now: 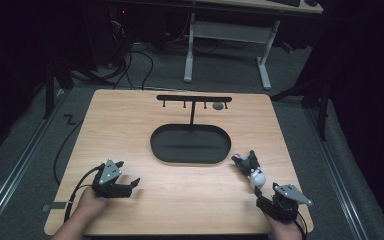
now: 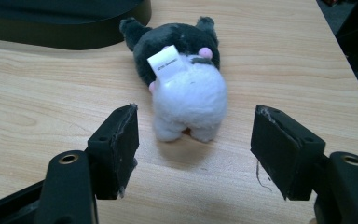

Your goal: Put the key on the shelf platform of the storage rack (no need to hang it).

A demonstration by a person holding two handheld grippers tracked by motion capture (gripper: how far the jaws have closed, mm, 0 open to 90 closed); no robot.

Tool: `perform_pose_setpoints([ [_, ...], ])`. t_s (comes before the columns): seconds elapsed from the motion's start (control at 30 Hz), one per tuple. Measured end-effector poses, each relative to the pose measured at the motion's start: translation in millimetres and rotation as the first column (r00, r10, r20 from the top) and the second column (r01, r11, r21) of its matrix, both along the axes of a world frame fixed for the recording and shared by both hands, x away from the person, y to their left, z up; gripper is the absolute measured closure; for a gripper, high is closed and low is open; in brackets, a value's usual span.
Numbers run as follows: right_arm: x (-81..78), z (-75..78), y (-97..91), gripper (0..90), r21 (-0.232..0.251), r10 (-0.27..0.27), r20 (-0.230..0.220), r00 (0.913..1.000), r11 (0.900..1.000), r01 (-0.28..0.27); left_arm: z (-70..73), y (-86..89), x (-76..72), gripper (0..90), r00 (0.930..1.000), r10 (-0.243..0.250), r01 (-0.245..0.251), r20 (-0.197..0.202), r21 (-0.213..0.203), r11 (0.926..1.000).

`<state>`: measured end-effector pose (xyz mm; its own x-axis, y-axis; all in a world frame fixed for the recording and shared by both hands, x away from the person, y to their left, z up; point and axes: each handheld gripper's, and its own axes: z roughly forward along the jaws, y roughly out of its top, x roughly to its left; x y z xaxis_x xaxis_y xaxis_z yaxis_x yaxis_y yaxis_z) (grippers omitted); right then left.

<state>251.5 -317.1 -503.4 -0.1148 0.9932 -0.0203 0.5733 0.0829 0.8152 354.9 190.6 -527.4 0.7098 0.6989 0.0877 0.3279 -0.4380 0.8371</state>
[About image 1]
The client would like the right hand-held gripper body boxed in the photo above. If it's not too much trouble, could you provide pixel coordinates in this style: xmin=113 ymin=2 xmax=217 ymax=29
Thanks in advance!
xmin=255 ymin=183 xmax=314 ymax=224

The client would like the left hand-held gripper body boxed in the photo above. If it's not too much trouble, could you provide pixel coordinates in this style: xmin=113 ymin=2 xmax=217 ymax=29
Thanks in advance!
xmin=91 ymin=159 xmax=134 ymax=200

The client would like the black and white plush toy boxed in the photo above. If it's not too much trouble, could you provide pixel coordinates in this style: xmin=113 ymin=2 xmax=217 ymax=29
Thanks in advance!
xmin=231 ymin=149 xmax=267 ymax=190

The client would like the person's right hand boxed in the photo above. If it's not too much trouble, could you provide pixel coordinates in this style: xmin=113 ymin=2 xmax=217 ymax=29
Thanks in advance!
xmin=267 ymin=213 xmax=305 ymax=238

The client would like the person's left hand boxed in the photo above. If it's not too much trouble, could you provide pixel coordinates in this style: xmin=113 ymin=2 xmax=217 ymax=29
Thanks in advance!
xmin=75 ymin=187 xmax=110 ymax=218

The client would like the grey tape strip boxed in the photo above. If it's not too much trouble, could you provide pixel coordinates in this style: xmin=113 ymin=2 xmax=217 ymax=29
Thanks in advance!
xmin=41 ymin=201 xmax=68 ymax=213

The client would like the black hook stand with tray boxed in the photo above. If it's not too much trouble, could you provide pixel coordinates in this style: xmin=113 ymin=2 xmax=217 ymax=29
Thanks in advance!
xmin=149 ymin=94 xmax=233 ymax=165

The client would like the black metal stand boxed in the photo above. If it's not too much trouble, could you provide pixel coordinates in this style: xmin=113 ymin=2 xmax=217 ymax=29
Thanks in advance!
xmin=42 ymin=54 xmax=76 ymax=120
xmin=270 ymin=53 xmax=335 ymax=142

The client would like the black computer tower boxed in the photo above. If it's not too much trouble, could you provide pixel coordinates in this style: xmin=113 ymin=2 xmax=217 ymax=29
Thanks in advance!
xmin=107 ymin=5 xmax=132 ymax=69

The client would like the small red object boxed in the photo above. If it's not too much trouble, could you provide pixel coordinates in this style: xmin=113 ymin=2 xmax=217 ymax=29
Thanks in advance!
xmin=280 ymin=41 xmax=295 ymax=54

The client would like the light wooden desk top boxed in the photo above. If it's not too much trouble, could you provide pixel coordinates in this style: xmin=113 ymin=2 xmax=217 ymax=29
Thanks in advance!
xmin=193 ymin=0 xmax=324 ymax=15

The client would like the black keyboard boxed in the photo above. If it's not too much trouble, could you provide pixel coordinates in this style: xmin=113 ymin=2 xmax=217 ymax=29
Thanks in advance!
xmin=269 ymin=0 xmax=302 ymax=8

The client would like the right hand-held gripper cable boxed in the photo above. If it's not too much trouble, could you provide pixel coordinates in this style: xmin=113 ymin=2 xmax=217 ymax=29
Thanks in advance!
xmin=292 ymin=211 xmax=309 ymax=240

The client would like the hand-held gripper cable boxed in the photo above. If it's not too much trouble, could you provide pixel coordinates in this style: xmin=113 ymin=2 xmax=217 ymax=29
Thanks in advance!
xmin=292 ymin=211 xmax=309 ymax=240
xmin=63 ymin=163 xmax=105 ymax=224

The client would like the left hand-held gripper cable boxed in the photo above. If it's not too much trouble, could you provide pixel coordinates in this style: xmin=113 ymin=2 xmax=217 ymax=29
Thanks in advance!
xmin=63 ymin=163 xmax=105 ymax=224

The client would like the black floor cable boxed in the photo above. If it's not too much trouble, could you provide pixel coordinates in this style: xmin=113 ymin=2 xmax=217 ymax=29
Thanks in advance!
xmin=52 ymin=119 xmax=85 ymax=186

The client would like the aluminium floor rail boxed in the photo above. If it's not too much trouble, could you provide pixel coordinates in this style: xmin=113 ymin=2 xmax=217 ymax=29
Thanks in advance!
xmin=0 ymin=89 xmax=68 ymax=231
xmin=304 ymin=106 xmax=370 ymax=240

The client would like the bundle of black floor cables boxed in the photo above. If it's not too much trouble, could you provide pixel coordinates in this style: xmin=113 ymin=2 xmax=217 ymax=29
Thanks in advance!
xmin=69 ymin=39 xmax=155 ymax=92

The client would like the white metal desk frame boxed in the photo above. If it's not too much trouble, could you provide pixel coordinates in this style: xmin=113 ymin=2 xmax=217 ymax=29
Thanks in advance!
xmin=183 ymin=12 xmax=282 ymax=91

